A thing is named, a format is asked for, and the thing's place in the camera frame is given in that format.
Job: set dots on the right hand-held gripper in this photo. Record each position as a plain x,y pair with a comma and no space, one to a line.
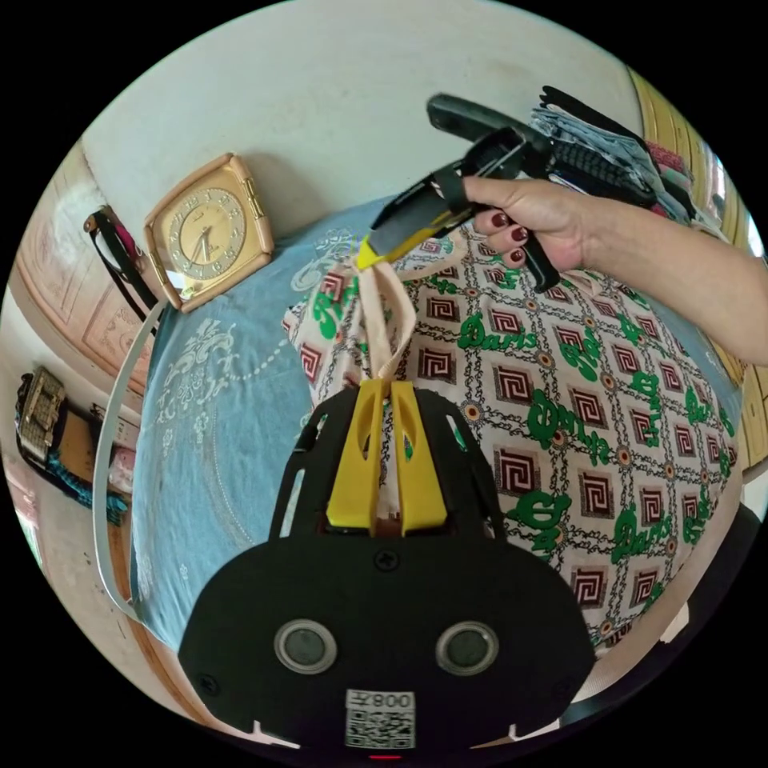
408,210

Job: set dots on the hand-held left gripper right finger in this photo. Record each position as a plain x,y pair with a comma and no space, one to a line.
427,480

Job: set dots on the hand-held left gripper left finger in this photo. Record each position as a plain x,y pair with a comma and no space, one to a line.
348,474

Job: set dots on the red white green sleeveless sweater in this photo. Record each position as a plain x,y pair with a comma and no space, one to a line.
570,390

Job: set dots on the person's right forearm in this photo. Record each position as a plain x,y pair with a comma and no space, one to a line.
678,270

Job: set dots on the person's right hand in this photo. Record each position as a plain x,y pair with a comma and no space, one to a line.
540,210

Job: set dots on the bed with blue printed sheet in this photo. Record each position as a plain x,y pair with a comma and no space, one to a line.
210,390

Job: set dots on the square golden clock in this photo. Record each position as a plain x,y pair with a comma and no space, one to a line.
207,231

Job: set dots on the pile of clothes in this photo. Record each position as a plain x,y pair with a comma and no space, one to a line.
624,141

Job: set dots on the pink carved wooden door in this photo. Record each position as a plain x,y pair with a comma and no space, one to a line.
66,252

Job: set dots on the woven basket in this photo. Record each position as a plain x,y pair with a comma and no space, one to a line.
41,414

